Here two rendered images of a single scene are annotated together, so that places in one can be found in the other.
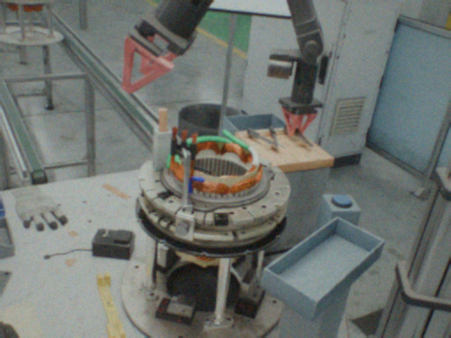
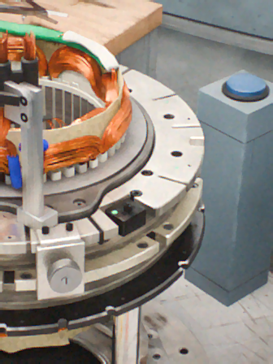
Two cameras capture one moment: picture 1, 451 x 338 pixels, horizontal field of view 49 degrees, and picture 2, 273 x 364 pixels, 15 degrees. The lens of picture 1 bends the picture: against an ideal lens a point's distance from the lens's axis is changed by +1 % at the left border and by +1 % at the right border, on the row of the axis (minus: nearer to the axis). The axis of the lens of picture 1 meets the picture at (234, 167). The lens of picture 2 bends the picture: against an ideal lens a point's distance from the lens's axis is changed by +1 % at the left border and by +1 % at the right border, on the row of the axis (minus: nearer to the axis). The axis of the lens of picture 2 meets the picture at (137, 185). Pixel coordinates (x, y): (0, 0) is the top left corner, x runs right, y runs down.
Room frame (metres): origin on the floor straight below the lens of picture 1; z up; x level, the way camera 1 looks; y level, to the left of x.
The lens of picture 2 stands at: (0.18, 0.36, 1.56)
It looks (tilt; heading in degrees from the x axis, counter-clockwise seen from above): 33 degrees down; 328
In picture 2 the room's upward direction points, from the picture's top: 3 degrees clockwise
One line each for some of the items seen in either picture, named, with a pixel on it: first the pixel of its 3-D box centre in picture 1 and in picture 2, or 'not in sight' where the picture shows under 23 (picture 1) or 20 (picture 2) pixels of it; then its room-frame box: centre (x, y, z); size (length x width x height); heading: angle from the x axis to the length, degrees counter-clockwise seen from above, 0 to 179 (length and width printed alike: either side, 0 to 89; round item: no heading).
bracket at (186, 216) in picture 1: (186, 224); (58, 262); (0.75, 0.08, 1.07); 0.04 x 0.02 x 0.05; 76
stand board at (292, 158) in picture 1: (282, 149); (42, 20); (1.18, -0.12, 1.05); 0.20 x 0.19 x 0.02; 28
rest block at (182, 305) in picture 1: (181, 304); not in sight; (0.80, 0.08, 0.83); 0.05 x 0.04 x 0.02; 82
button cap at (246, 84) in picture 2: (342, 200); (245, 84); (0.98, -0.25, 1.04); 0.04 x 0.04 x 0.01
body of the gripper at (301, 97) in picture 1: (302, 93); not in sight; (1.22, -0.15, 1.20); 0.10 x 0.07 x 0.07; 119
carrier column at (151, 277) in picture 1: (151, 253); not in sight; (0.86, 0.16, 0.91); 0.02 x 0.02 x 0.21
